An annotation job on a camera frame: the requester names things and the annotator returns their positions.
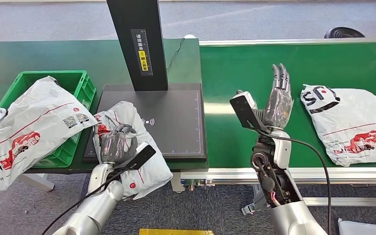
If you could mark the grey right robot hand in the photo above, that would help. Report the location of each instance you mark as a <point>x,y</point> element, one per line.
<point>277,107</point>

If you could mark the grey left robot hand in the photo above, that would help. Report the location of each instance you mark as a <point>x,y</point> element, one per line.
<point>116,146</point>

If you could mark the small white courier bag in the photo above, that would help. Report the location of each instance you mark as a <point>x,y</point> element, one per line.
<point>149,172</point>

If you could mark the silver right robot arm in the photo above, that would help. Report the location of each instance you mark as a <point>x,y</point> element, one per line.
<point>291,217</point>

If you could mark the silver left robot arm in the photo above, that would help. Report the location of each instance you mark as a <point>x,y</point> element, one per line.
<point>94,211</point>

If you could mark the green conveyor belt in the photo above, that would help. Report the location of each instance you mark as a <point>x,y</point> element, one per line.
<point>233,71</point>

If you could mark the green plastic crate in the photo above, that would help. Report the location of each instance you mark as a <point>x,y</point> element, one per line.
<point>85,87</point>

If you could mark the white table leg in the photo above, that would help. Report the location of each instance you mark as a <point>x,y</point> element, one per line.
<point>176,183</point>
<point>37,181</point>

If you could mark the white courier bag black logo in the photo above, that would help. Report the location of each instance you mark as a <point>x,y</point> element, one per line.
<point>356,120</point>

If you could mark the large white courier bag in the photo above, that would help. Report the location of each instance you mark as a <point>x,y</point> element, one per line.
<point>35,116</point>

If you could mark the black ribbed round disc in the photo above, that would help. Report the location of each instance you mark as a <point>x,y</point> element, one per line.
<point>344,32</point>

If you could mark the yellow floor tape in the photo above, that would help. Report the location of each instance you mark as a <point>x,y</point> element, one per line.
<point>175,232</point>

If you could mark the small white round object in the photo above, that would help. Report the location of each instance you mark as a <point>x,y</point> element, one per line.
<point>189,36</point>

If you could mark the green table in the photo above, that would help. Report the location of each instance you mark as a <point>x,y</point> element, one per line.
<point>45,55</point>

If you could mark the black scanner column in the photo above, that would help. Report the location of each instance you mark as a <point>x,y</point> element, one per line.
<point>136,19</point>

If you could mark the flat white courier bag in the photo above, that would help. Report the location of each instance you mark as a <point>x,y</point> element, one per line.
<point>366,228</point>

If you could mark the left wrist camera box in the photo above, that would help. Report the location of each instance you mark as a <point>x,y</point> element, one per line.
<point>141,155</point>

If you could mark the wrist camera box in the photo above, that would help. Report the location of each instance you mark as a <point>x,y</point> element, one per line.
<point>141,155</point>
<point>246,110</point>

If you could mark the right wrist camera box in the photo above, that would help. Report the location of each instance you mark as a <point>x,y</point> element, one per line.
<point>246,110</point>

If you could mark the black scanner base plate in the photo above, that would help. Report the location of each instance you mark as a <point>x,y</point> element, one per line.
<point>175,136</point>

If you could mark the aluminium conveyor frame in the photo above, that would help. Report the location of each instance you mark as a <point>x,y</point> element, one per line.
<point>337,175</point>

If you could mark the metal conveyor foot bracket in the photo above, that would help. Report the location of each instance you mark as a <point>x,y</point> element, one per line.
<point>256,202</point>

